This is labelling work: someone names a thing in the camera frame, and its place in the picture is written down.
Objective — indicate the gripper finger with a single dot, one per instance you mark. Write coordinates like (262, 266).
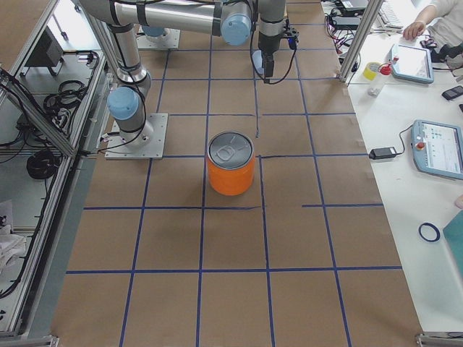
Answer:
(267, 65)

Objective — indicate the black power adapter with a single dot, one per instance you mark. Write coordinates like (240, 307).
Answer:
(382, 153)

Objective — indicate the teach pendant tablet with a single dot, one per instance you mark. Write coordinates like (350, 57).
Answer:
(411, 63)
(437, 148)

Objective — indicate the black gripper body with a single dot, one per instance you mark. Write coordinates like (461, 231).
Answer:
(267, 45)

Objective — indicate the orange can with silver lid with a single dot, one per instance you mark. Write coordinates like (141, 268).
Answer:
(230, 163)

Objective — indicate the near teach pendant tablet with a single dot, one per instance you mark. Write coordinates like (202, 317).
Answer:
(437, 148)

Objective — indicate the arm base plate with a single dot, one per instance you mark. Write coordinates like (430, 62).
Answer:
(171, 43)
(149, 144)

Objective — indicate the teal board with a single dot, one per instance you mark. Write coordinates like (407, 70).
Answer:
(453, 235)

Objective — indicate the person's hand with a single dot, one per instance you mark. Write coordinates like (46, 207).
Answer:
(414, 30)

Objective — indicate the light blue cup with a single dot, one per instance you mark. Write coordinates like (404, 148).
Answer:
(257, 60)

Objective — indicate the far teach pendant tablet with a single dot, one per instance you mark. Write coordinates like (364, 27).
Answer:
(411, 63)

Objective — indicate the white crumpled cloth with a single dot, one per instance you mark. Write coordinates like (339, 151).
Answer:
(13, 246)

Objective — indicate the aluminium frame post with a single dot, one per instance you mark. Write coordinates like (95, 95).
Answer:
(363, 29)

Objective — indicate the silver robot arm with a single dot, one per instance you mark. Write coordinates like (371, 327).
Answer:
(155, 33)
(161, 22)

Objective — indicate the yellow tape roll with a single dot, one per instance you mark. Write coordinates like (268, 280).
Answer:
(370, 71)

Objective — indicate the clear bottle red cap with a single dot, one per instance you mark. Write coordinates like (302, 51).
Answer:
(376, 86)

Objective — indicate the black phone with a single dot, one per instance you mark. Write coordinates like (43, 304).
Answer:
(452, 93)

